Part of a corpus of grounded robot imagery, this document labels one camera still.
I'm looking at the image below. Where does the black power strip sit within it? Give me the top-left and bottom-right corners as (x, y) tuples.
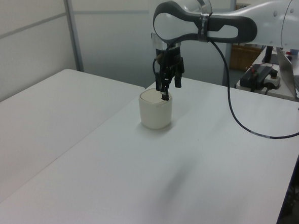
(239, 62), (282, 94)

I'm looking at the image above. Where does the small white trash can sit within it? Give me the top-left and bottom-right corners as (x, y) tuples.
(137, 88), (174, 131)

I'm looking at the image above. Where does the open grey laptop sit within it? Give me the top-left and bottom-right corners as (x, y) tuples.
(273, 47), (299, 99)

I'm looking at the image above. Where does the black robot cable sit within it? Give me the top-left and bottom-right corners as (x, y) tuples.
(200, 38), (299, 141)

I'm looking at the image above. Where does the brown cardboard box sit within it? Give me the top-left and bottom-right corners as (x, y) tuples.
(230, 43), (265, 73)

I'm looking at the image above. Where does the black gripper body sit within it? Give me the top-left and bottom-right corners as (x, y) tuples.
(154, 44), (183, 69)

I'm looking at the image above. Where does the black monitor stand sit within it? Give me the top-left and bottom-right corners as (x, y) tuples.
(261, 45), (281, 65)

